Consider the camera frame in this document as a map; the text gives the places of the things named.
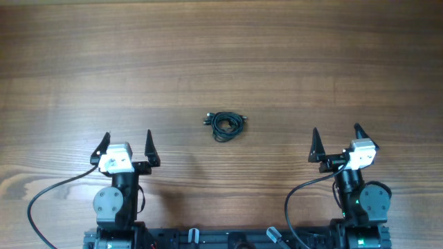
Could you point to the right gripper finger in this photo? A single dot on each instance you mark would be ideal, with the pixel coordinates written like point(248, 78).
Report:
point(317, 152)
point(361, 134)

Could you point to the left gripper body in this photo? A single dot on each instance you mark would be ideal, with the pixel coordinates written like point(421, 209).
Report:
point(140, 164)

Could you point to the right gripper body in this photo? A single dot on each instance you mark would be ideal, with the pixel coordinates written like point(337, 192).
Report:
point(335, 160)

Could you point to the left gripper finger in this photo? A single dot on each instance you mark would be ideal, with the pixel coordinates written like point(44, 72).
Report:
point(100, 149)
point(151, 152)

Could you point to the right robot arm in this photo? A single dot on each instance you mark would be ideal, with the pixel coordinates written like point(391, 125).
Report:
point(364, 204)

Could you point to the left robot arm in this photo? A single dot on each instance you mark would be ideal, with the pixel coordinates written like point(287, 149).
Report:
point(116, 206)

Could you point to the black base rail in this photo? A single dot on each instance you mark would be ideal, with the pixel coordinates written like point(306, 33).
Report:
point(235, 238)

